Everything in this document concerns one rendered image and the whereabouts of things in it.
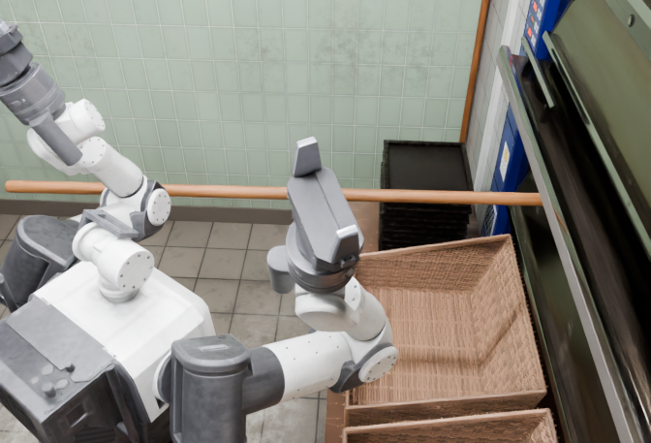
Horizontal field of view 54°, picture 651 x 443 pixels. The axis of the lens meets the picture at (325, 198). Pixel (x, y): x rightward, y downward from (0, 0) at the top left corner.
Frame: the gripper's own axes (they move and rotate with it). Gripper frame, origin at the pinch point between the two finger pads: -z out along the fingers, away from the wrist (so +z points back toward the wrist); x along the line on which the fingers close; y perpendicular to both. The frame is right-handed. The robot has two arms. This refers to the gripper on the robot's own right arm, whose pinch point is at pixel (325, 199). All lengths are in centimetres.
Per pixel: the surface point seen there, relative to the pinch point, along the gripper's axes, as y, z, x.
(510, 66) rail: 66, 59, 44
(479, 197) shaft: 49, 72, 21
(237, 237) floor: 1, 230, 102
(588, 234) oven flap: 48, 39, -4
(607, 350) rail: 33.0, 26.8, -22.8
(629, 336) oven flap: 39, 30, -22
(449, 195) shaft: 43, 72, 24
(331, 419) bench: 3, 122, -6
